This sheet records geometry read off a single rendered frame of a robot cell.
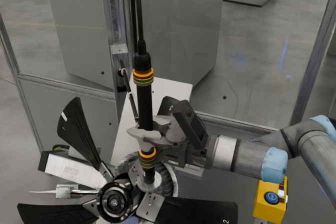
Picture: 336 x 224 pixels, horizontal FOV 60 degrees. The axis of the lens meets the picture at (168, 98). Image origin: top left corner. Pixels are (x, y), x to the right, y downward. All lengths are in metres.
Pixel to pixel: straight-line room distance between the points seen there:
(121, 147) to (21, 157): 1.90
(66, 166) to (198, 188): 1.03
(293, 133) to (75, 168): 0.78
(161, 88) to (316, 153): 0.68
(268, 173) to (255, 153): 0.05
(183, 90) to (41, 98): 1.22
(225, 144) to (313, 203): 1.27
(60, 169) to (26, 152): 1.84
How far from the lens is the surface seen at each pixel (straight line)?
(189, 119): 0.63
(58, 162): 1.21
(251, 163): 0.65
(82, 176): 1.16
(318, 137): 0.70
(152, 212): 0.94
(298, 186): 1.79
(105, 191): 0.94
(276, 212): 1.17
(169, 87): 1.15
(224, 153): 0.65
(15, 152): 3.08
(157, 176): 0.86
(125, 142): 1.19
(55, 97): 2.02
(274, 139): 0.75
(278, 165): 0.65
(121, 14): 1.30
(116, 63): 1.26
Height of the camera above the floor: 1.97
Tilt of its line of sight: 35 degrees down
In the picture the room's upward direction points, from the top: straight up
